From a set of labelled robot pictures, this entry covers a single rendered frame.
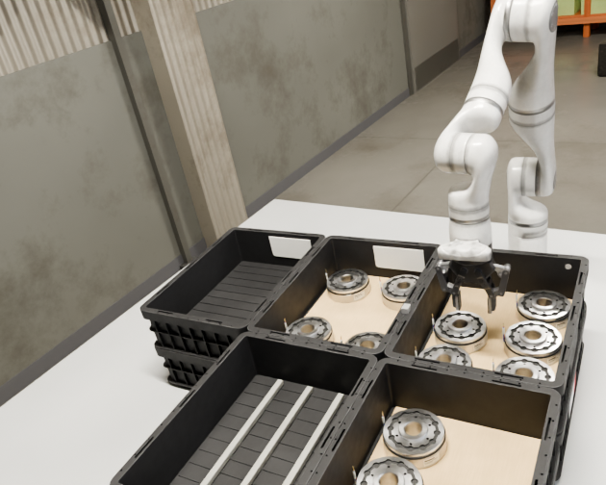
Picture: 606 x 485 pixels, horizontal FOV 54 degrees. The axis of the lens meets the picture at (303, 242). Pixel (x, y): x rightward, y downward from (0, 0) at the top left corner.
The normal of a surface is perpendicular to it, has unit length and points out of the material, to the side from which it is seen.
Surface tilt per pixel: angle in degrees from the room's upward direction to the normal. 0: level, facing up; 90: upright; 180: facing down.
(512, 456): 0
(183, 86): 90
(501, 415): 90
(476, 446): 0
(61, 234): 90
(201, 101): 90
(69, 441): 0
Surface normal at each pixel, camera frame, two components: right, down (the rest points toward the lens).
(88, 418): -0.18, -0.87
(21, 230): 0.82, 0.13
